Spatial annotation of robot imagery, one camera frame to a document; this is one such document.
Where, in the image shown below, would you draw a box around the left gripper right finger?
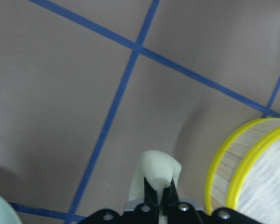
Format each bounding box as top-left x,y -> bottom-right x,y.
163,178 -> 203,224

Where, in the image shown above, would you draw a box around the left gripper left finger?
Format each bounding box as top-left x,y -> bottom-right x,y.
143,178 -> 159,224

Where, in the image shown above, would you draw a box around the white bun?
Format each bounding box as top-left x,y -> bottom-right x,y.
128,150 -> 182,224

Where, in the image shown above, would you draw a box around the centre yellow-rimmed steamer basket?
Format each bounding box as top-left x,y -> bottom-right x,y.
204,118 -> 280,224

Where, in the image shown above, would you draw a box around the mint green plate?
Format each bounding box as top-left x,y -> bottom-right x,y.
0,196 -> 22,224

